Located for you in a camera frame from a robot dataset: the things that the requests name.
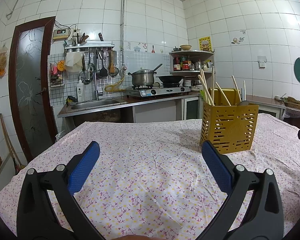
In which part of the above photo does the wooden chopstick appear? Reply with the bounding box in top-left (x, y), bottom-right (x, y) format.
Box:
top-left (231, 75), bottom-right (241, 101)
top-left (198, 75), bottom-right (214, 106)
top-left (211, 66), bottom-right (215, 104)
top-left (242, 80), bottom-right (247, 101)
top-left (215, 81), bottom-right (231, 106)
top-left (198, 69), bottom-right (212, 105)

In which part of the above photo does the blue handled spoon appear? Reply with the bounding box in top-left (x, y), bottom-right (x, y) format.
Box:
top-left (238, 100), bottom-right (249, 106)

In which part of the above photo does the green handled fork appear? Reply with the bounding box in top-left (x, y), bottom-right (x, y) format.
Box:
top-left (200, 90), bottom-right (207, 102)

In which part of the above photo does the yellow perforated utensil holder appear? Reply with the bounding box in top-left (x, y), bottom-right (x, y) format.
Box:
top-left (200, 88), bottom-right (258, 154)

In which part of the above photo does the floral tablecloth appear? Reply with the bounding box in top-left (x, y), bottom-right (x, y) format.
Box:
top-left (0, 112), bottom-right (300, 240)

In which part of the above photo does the steel sink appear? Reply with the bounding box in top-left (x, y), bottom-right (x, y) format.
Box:
top-left (71, 98), bottom-right (127, 109)

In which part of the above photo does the chrome faucet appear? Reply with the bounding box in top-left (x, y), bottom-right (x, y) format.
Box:
top-left (88, 63), bottom-right (103, 100)

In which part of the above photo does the white soap bottle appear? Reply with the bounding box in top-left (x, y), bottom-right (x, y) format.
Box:
top-left (76, 77), bottom-right (85, 102)

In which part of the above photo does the dark wooden glass door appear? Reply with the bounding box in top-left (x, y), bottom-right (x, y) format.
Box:
top-left (8, 17), bottom-right (57, 161)

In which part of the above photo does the corner shelf with bottles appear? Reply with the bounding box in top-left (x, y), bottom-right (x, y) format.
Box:
top-left (169, 50), bottom-right (214, 76)

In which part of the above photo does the black wok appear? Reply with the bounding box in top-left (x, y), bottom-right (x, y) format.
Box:
top-left (158, 75), bottom-right (183, 84)

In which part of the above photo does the gas stove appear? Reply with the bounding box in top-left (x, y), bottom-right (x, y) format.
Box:
top-left (126, 86), bottom-right (191, 98)

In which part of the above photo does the steel cooking pot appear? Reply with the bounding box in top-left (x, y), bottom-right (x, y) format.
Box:
top-left (128, 69), bottom-right (157, 87)

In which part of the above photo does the yellow wall poster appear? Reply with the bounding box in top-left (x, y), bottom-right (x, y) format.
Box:
top-left (198, 36), bottom-right (213, 52)

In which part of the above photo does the wall utensil rack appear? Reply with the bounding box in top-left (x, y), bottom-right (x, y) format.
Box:
top-left (64, 41), bottom-right (118, 80)

